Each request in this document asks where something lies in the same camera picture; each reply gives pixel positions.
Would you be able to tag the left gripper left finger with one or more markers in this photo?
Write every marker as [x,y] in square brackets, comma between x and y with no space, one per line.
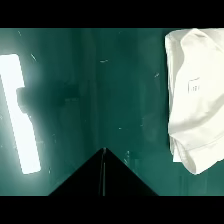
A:
[85,181]

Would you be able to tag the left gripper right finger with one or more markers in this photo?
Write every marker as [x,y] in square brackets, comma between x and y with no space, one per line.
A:
[125,181]

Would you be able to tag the white T-shirt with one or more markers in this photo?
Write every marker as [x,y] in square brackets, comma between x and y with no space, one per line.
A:
[196,100]

